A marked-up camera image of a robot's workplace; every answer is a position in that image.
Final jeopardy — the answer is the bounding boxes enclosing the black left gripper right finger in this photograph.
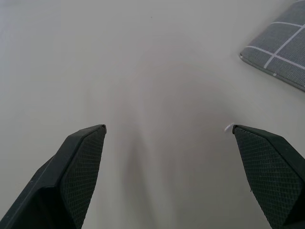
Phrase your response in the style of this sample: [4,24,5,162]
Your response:
[232,124,305,229]

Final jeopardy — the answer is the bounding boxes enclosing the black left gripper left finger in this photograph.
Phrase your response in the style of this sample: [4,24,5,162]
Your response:
[0,124,107,229]

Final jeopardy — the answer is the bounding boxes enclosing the grey checked folded cloth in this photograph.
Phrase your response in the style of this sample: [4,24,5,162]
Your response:
[238,0,305,92]

